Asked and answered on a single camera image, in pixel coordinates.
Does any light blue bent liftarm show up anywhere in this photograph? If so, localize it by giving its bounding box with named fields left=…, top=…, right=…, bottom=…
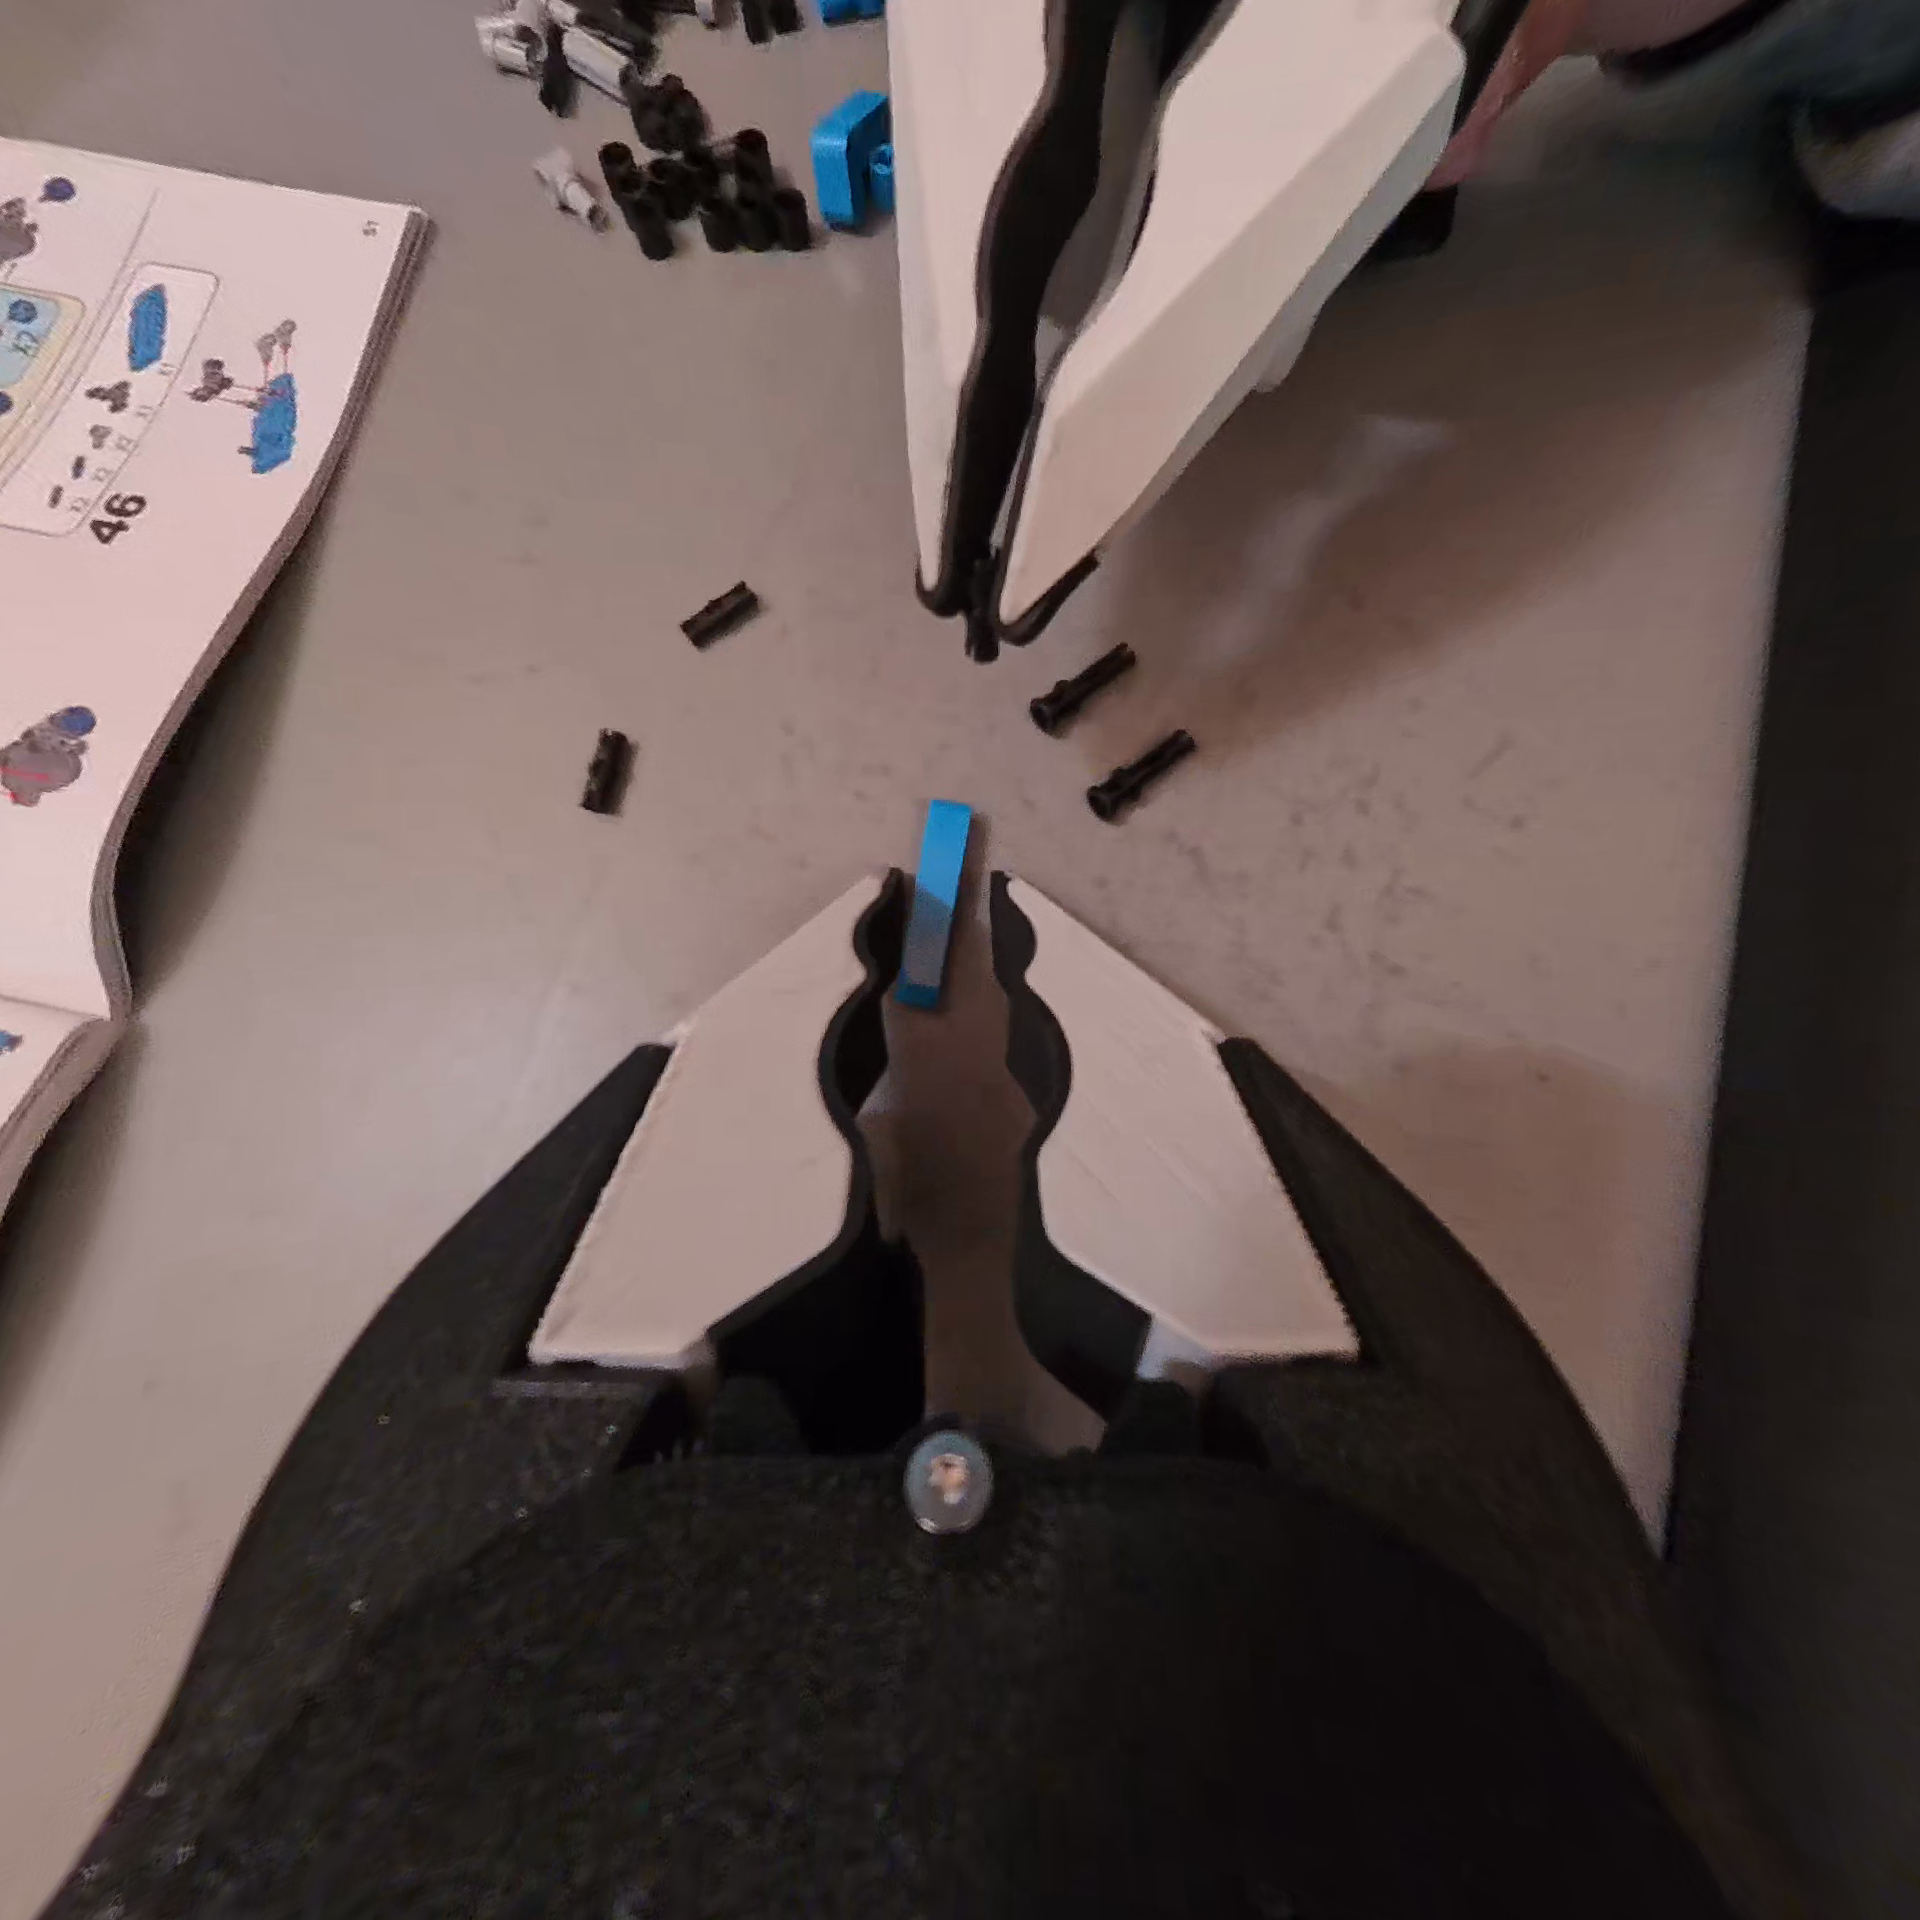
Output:
left=810, top=93, right=900, bottom=234

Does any pile of building brick pieces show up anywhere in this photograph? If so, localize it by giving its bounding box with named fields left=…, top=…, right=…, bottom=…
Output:
left=469, top=0, right=900, bottom=259

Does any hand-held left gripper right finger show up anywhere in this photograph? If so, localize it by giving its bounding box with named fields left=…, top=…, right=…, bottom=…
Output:
left=994, top=867, right=1362, bottom=1454

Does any black long pin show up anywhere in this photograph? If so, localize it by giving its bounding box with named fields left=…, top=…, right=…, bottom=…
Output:
left=1031, top=644, right=1134, bottom=734
left=1083, top=732, right=1197, bottom=821

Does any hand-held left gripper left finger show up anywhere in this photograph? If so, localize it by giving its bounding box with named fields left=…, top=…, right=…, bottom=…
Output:
left=534, top=867, right=924, bottom=1454

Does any black perforated panel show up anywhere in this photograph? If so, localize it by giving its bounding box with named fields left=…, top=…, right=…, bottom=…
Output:
left=1668, top=256, right=1920, bottom=1920

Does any person's right hand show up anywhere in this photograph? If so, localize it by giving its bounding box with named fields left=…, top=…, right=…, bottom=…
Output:
left=1428, top=0, right=1788, bottom=192

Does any grey desk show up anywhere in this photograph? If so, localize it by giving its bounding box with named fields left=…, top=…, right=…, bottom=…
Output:
left=0, top=0, right=1819, bottom=1920

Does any instruction booklet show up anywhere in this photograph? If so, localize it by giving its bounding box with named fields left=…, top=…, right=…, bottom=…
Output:
left=0, top=142, right=440, bottom=1217

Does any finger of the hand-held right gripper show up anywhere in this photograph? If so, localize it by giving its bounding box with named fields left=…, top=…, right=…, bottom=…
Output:
left=998, top=0, right=1464, bottom=644
left=887, top=0, right=1121, bottom=615

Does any light blue short beam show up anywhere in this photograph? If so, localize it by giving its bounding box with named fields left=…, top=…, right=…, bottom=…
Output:
left=888, top=798, right=977, bottom=1012

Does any person's right forearm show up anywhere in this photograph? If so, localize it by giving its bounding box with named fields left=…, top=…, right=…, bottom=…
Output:
left=1599, top=0, right=1920, bottom=256

